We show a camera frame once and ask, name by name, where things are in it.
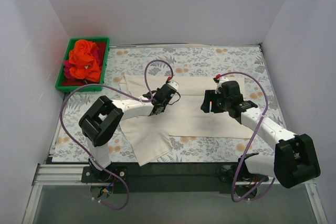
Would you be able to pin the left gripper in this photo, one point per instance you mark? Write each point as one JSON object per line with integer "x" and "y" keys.
{"x": 158, "y": 107}

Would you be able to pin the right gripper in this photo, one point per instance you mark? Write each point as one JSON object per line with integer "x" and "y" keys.
{"x": 213, "y": 103}

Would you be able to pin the cream t shirt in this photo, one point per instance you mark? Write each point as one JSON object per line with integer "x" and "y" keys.
{"x": 183, "y": 132}

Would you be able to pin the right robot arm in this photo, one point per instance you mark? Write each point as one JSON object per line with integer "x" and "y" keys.
{"x": 295, "y": 160}

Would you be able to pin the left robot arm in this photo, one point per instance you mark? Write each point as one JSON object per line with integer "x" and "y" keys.
{"x": 100, "y": 122}

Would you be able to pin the floral table mat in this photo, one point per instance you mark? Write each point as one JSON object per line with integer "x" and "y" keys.
{"x": 246, "y": 62}

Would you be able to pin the orange t shirt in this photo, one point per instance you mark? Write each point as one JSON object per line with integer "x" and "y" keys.
{"x": 84, "y": 61}

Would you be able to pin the green plastic bin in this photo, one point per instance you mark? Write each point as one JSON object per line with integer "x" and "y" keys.
{"x": 84, "y": 63}

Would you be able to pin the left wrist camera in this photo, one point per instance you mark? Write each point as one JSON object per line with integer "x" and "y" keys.
{"x": 172, "y": 83}

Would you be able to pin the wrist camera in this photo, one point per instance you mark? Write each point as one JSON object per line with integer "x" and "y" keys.
{"x": 172, "y": 83}
{"x": 220, "y": 79}

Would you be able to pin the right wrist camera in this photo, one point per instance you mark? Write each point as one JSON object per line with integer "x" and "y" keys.
{"x": 220, "y": 79}

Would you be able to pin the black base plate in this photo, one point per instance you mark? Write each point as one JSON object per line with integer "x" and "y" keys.
{"x": 176, "y": 177}

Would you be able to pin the aluminium frame rail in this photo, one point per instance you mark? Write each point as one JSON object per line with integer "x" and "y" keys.
{"x": 68, "y": 193}

